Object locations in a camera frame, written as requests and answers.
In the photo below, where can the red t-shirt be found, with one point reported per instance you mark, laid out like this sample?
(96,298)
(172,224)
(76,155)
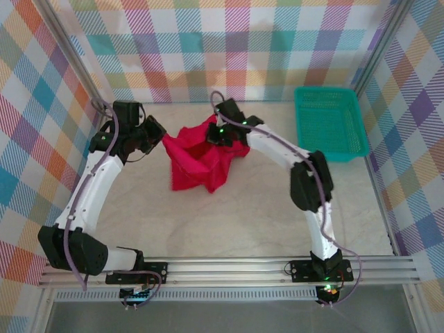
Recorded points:
(194,173)

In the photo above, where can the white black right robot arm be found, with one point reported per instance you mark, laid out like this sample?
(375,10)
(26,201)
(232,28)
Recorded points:
(277,145)

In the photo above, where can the teal plastic mesh basket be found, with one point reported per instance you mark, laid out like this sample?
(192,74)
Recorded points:
(333,114)

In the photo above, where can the green circuit board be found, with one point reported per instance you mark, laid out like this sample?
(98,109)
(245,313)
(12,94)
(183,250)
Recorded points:
(133,295)

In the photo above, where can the black orange controller module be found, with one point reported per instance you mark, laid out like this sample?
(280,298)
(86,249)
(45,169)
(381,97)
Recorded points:
(329,293)

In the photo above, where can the aluminium frame post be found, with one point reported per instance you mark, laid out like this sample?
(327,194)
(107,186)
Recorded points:
(74,57)
(381,48)

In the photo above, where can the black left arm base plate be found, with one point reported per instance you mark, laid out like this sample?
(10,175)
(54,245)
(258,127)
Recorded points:
(157,272)

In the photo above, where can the aluminium mounting rail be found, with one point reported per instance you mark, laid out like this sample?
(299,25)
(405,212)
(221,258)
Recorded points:
(225,272)

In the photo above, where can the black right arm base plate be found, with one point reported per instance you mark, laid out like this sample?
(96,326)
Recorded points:
(301,270)

